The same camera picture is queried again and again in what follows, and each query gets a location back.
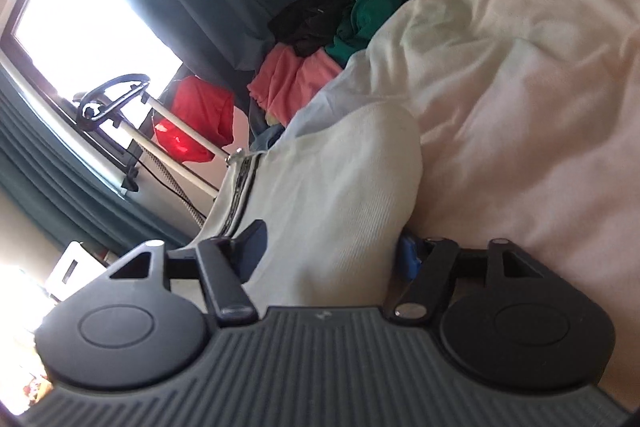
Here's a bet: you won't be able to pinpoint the window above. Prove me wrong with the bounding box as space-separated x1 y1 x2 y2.
0 0 187 198

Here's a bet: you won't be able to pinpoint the black garment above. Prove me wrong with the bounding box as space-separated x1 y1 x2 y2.
268 0 362 58

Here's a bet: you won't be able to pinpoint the garment steamer stand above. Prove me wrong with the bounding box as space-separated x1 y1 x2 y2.
72 74 246 229

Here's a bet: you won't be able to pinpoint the pastel bed blanket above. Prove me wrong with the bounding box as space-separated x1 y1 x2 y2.
282 0 640 408

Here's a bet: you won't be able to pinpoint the blue grey garment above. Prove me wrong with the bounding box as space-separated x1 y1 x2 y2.
249 107 288 154

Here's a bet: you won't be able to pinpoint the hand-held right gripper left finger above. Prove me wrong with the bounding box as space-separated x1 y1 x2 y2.
106 219 269 328

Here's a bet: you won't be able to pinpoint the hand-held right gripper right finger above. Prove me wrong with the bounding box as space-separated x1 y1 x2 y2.
392 234 544 323

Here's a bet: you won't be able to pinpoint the white chair with dark frame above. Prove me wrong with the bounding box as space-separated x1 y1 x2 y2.
46 240 109 299

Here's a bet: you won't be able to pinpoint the red garment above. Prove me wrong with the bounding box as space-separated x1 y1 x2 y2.
151 75 237 164

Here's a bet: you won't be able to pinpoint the green garment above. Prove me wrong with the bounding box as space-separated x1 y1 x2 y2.
324 0 417 66

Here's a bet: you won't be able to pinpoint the cream sweatpants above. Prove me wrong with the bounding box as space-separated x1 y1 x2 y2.
192 102 426 308

